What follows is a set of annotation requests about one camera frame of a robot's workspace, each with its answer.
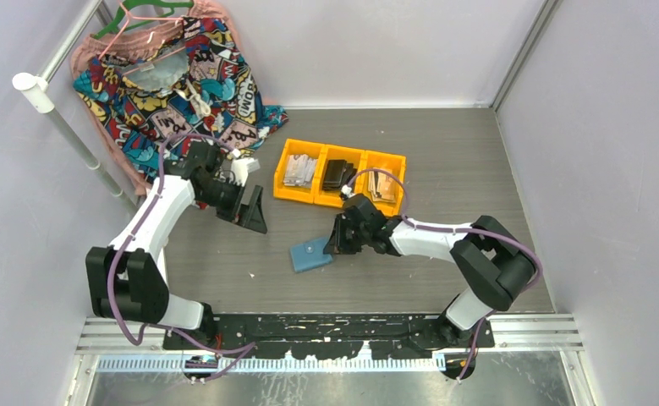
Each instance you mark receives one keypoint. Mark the blue card holder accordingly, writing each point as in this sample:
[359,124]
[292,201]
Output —
[310,255]

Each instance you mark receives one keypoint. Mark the silver cards stack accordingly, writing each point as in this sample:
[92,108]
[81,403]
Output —
[299,171]

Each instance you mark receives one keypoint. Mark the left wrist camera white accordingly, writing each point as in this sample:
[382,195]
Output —
[242,167]

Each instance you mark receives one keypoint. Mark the pink garment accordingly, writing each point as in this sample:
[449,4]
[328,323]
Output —
[138,43]

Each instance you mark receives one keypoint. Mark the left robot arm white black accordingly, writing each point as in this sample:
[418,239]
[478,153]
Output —
[128,279]

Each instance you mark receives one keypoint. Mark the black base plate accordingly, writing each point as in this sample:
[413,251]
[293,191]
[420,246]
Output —
[336,336]

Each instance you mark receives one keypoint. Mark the pink hanger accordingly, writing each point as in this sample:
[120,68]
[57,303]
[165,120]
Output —
[150,55]

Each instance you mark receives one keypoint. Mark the tan cards stack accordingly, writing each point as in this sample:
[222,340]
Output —
[381,185]

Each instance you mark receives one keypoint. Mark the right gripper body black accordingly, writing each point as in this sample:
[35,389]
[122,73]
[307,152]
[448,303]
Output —
[365,236]

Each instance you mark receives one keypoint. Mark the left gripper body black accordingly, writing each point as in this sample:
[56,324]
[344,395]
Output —
[224,197]

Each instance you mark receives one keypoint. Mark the comic print shorts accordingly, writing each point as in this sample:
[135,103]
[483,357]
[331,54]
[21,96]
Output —
[217,96]

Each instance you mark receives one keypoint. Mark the yellow three-compartment bin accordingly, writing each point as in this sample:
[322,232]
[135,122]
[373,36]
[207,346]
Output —
[363,160]

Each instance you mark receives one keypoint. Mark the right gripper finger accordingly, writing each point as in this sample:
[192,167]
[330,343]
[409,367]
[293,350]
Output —
[334,243]
[351,238]

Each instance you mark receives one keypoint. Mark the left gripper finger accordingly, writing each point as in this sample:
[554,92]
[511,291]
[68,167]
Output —
[242,216]
[257,222]

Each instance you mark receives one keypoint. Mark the black cards stack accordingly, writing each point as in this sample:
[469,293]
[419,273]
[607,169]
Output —
[337,173]

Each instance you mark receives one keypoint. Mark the green hanger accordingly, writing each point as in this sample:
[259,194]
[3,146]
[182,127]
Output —
[132,14]

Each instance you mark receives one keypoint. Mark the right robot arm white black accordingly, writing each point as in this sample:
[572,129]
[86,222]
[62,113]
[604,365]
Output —
[496,267]

